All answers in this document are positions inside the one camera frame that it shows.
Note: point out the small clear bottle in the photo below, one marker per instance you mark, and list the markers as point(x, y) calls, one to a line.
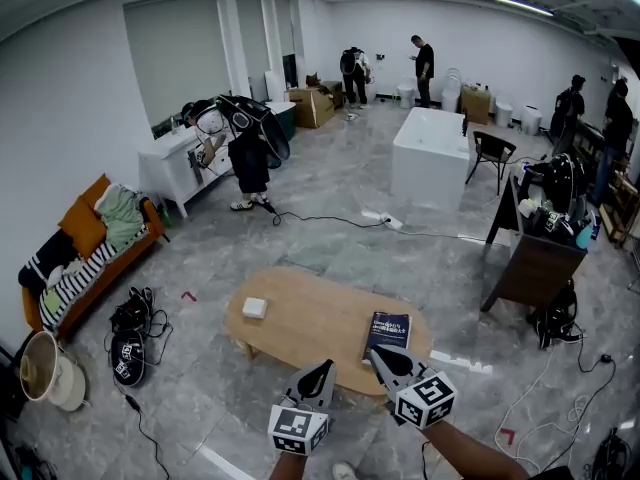
point(174, 125)

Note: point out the black upright panel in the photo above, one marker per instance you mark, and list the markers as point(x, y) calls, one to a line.
point(290, 70)

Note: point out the white power strip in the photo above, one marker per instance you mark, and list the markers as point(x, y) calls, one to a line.
point(391, 220)

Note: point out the pale green cloth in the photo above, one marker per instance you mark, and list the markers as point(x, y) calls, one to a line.
point(51, 300)

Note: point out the white tissue box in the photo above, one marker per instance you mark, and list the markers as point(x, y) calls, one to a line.
point(255, 308)

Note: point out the beige round bin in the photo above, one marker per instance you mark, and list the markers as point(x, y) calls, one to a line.
point(60, 383)

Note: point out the small cardboard box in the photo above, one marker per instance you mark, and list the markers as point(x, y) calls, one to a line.
point(335, 93)

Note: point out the person's left forearm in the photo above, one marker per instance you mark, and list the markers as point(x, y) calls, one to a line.
point(289, 468)

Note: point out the white upright panel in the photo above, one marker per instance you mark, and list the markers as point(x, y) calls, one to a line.
point(274, 85)

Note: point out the person's dark shirt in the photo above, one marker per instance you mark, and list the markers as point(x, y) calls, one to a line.
point(550, 473)

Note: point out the dark green cabinet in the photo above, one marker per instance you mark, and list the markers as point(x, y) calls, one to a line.
point(285, 118)

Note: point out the black chair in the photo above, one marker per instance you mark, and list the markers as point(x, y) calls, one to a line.
point(492, 149)

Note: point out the person's right forearm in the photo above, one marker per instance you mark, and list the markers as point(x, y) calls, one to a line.
point(470, 455)

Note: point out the black white striped blanket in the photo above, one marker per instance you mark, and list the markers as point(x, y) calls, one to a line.
point(75, 288)

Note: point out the wooden coffee table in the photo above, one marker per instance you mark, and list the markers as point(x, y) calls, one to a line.
point(310, 318)

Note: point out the large cardboard box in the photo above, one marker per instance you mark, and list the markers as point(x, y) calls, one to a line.
point(311, 109)

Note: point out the white bin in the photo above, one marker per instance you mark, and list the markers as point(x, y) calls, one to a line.
point(503, 115)
point(531, 120)

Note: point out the person's left white shoe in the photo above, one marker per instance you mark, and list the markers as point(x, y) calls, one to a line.
point(345, 472)

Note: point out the narrow grey roller blind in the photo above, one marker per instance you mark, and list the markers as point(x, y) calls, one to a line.
point(284, 25)
point(252, 33)

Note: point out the green blanket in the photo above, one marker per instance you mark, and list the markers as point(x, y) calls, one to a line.
point(122, 218)

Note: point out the orange cushion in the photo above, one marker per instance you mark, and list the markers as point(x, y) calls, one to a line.
point(82, 228)
point(92, 190)

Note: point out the tall cardboard box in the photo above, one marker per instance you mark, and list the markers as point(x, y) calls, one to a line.
point(475, 105)

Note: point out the orange sofa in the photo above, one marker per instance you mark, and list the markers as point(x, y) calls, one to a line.
point(120, 273)

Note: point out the white vanity cabinet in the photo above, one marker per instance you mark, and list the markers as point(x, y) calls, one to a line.
point(165, 168)

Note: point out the idle hand-held gripper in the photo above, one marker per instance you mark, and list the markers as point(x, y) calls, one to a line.
point(552, 220)

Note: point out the white bathtub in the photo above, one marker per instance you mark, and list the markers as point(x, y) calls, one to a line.
point(427, 168)

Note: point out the black equipment bundle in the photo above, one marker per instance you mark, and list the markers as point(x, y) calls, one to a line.
point(32, 465)

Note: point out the dark wooden desk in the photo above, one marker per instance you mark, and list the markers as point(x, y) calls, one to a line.
point(540, 268)

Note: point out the white toilet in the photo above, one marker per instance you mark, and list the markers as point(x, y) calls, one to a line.
point(406, 97)
point(451, 95)

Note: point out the dark blue book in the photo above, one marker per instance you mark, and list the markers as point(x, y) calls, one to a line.
point(389, 333)

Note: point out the wide grey roller blind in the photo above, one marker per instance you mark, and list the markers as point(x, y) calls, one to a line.
point(177, 58)

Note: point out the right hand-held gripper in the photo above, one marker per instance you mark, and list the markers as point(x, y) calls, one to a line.
point(425, 400)

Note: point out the green bottle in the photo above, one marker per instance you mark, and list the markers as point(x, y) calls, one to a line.
point(165, 215)

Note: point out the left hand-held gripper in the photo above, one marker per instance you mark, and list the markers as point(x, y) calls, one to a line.
point(295, 428)

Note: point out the light blue bottle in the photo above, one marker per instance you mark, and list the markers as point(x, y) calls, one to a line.
point(584, 235)

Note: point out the ceiling tube light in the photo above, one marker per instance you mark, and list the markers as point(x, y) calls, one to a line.
point(522, 5)

